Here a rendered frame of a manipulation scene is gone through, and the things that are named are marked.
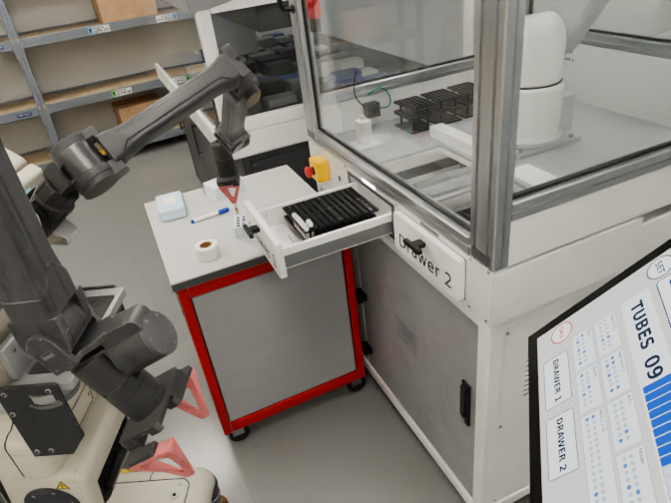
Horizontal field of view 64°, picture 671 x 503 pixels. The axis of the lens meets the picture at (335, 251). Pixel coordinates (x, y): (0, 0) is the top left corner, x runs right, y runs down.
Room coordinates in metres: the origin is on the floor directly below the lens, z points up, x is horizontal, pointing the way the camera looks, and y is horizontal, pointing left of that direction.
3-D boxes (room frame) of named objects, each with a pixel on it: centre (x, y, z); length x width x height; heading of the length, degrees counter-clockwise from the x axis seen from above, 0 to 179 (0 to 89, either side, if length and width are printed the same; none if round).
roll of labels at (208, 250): (1.41, 0.39, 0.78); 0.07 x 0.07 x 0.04
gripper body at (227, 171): (1.55, 0.30, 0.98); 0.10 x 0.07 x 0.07; 3
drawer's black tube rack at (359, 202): (1.35, 0.00, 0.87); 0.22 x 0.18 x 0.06; 110
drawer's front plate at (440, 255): (1.10, -0.22, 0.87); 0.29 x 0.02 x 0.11; 20
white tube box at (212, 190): (1.86, 0.38, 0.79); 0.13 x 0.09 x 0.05; 125
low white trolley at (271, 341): (1.67, 0.31, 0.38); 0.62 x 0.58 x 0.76; 20
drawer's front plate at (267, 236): (1.28, 0.19, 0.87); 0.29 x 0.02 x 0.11; 20
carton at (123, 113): (4.86, 1.57, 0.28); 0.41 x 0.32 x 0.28; 116
